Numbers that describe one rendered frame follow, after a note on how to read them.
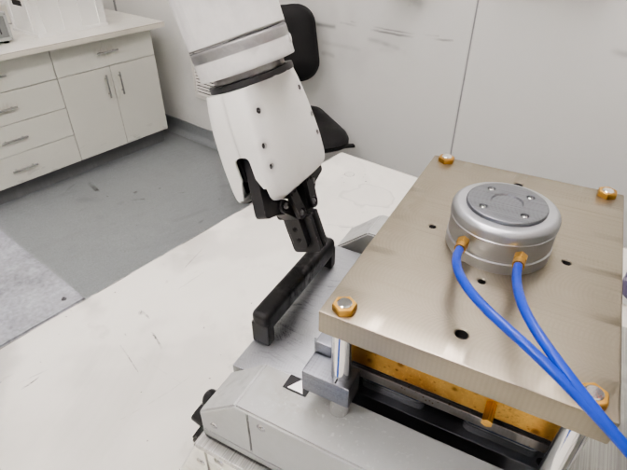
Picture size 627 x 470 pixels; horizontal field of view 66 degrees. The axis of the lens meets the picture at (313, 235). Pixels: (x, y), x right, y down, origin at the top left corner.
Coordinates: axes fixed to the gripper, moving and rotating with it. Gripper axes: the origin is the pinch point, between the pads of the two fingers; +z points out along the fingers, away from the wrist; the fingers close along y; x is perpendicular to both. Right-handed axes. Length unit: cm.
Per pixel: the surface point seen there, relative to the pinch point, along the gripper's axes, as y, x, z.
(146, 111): -172, -219, 5
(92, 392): 9.8, -38.9, 19.6
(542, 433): 10.3, 21.3, 10.8
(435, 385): 10.2, 14.4, 7.8
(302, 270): -0.6, -2.6, 5.1
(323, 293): -2.4, -2.5, 9.4
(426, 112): -166, -45, 34
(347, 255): -10.1, -2.9, 9.1
